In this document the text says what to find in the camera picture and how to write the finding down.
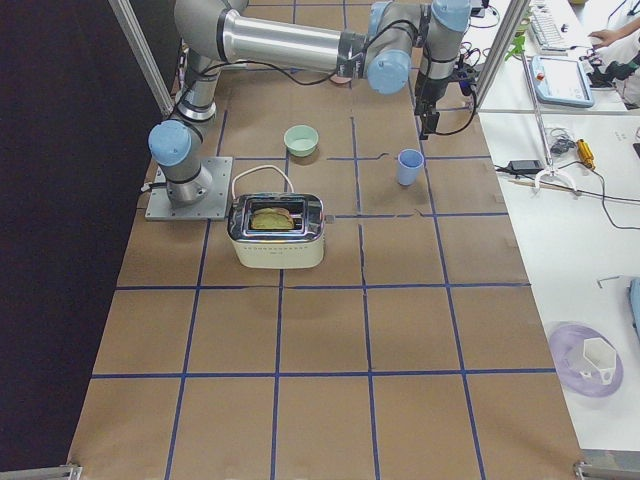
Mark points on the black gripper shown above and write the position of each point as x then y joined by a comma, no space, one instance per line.
429,91

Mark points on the blue cup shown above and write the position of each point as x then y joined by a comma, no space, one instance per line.
409,164

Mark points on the person hand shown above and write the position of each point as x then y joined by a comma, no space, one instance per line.
603,38

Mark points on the black power adapter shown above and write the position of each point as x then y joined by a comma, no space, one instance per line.
525,167

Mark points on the green plastic clamp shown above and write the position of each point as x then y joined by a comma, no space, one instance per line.
517,48

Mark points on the green bowl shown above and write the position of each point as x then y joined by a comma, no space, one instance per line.
301,140

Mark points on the white plastic clamp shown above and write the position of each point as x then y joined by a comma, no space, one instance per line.
554,177

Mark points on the teach pendant tablet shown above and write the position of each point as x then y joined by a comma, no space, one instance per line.
560,81

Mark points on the white keyboard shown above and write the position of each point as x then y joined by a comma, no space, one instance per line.
545,31

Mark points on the yellow screwdriver tool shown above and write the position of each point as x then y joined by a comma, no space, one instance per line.
585,154

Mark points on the cream toaster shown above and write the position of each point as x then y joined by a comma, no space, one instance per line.
300,248

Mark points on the toast slice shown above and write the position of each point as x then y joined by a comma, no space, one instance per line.
272,218

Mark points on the purple plastic plate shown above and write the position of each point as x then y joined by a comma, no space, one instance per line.
565,344

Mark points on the white hexagonal cup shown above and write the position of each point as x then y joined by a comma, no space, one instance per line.
599,361

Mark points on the aluminium frame post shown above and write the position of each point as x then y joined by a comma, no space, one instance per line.
510,20

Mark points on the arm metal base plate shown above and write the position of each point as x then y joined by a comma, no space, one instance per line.
207,196

